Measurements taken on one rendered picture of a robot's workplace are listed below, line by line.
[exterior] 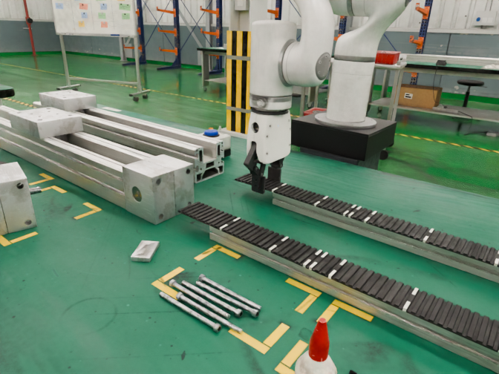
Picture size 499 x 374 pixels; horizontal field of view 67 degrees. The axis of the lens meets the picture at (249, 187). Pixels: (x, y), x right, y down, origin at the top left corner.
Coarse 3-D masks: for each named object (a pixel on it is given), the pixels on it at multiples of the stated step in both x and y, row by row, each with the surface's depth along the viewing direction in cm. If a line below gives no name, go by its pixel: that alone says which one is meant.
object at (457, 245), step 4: (456, 240) 61; (460, 240) 61; (464, 240) 61; (452, 244) 59; (456, 244) 60; (460, 244) 60; (464, 244) 60; (452, 248) 58; (456, 248) 59; (460, 248) 58; (464, 248) 59; (456, 252) 58; (460, 252) 58
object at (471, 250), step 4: (468, 244) 60; (472, 244) 60; (476, 244) 60; (480, 244) 60; (468, 248) 59; (472, 248) 59; (476, 248) 59; (480, 248) 59; (464, 252) 57; (468, 252) 57; (472, 252) 57; (476, 252) 57; (468, 256) 57; (472, 256) 57; (476, 256) 57
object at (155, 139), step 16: (96, 112) 120; (112, 112) 119; (96, 128) 109; (112, 128) 104; (128, 128) 100; (144, 128) 107; (160, 128) 102; (128, 144) 101; (144, 144) 97; (160, 144) 92; (176, 144) 89; (192, 144) 89; (208, 144) 92; (192, 160) 87; (208, 160) 90; (208, 176) 92
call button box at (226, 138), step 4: (208, 136) 104; (212, 136) 104; (216, 136) 104; (220, 136) 106; (224, 136) 106; (228, 136) 106; (224, 140) 105; (228, 140) 106; (224, 144) 105; (228, 144) 107; (224, 148) 106; (228, 148) 108; (224, 152) 106; (228, 152) 108; (224, 156) 107
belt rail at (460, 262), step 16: (288, 208) 77; (304, 208) 75; (336, 224) 71; (352, 224) 70; (368, 224) 67; (384, 240) 66; (400, 240) 65; (416, 240) 62; (432, 256) 61; (448, 256) 60; (464, 256) 58; (480, 272) 57; (496, 272) 57
